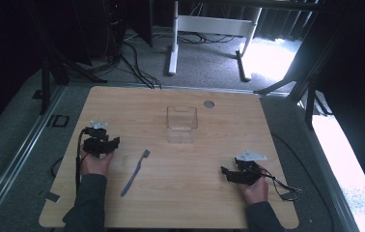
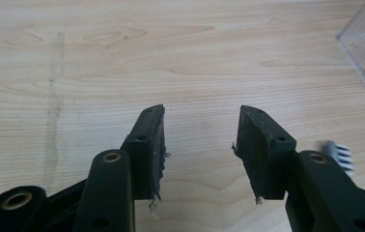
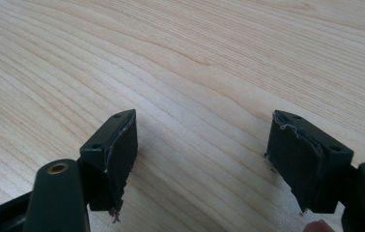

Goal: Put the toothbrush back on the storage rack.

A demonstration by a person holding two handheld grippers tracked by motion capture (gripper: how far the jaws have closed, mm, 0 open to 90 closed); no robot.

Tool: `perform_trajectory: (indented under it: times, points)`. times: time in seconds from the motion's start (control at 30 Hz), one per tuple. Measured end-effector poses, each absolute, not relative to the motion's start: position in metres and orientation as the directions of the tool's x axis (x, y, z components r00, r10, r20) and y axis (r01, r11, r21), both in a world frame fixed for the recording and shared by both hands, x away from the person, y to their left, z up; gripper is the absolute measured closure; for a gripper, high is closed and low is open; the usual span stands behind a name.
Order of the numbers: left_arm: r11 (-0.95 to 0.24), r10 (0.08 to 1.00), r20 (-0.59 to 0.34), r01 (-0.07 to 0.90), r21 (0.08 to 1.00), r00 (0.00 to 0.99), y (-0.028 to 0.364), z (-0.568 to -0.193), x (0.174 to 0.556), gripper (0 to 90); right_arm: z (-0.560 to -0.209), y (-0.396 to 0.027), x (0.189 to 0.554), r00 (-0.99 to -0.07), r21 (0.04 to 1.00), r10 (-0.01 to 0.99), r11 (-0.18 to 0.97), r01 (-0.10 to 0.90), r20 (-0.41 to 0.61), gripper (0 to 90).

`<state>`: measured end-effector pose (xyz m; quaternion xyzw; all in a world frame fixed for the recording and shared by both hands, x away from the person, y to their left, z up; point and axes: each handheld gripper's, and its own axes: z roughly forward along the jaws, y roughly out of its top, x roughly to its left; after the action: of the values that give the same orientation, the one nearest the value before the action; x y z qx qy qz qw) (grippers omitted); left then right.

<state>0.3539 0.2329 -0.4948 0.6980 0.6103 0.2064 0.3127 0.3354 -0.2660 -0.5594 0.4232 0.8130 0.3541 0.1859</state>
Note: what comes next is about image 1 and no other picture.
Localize black metal stand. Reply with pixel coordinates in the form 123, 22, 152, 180
253, 18, 343, 128
25, 0, 109, 116

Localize person's right hand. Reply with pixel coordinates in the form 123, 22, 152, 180
238, 175, 270, 206

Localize clear plastic container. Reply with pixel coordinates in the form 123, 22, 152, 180
165, 105, 199, 145

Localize hand-held gripper black cable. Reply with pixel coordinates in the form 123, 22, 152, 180
74, 128, 90, 195
258, 166, 303, 203

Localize black desk foot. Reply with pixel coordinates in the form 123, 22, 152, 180
235, 49, 252, 83

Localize left hand-held gripper black cable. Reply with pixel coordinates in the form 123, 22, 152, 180
74, 128, 90, 195

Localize person's left hand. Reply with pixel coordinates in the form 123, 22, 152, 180
79, 146, 115, 177

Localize black floor cables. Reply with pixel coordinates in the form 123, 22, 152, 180
93, 30, 163, 90

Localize black rectangular floor frame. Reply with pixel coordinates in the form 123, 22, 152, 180
52, 114, 70, 128

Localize white desk frame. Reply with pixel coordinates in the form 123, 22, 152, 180
168, 0, 264, 77

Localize blue toothbrush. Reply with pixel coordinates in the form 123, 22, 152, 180
120, 149, 152, 197

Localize right hand-held gripper black cable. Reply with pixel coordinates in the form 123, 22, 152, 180
258, 166, 303, 203

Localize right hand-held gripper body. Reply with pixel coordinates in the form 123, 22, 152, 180
232, 149, 268, 187

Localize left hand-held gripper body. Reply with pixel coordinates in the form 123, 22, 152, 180
82, 120, 114, 160

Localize grey tape piece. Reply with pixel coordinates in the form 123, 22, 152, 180
38, 190, 62, 204

